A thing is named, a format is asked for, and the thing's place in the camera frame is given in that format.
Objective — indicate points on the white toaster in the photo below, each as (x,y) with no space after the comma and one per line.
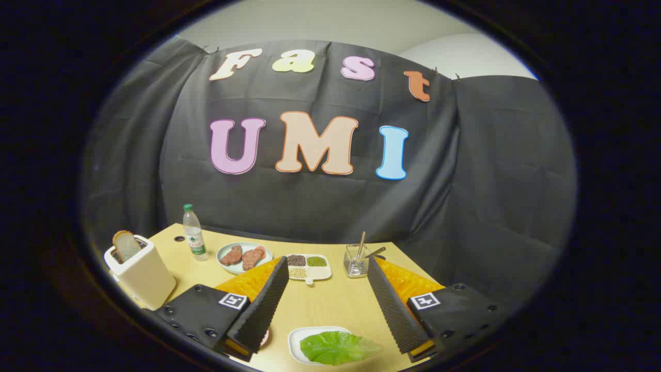
(147,279)

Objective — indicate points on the clear plastic water bottle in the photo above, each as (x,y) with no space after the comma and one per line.
(195,237)

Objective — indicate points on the pale green round plate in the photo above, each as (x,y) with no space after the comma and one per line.
(235,269)

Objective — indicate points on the clear glass utensil holder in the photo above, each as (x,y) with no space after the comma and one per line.
(356,266)

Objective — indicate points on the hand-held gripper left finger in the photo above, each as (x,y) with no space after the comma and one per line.
(263,310)

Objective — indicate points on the green lettuce leaf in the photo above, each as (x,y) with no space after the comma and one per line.
(335,349)

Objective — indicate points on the toasted bread slice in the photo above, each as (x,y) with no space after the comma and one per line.
(125,245)

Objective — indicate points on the brown meat piece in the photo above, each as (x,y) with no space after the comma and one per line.
(231,256)
(253,257)

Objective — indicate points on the pink round plate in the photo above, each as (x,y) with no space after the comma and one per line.
(265,338)

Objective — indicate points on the black backdrop cloth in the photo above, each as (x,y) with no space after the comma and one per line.
(310,206)

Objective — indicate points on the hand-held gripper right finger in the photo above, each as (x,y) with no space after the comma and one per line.
(395,315)

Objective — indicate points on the white square plate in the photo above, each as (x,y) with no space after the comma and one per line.
(297,338)

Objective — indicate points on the white divided seasoning tray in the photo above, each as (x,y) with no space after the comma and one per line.
(320,273)

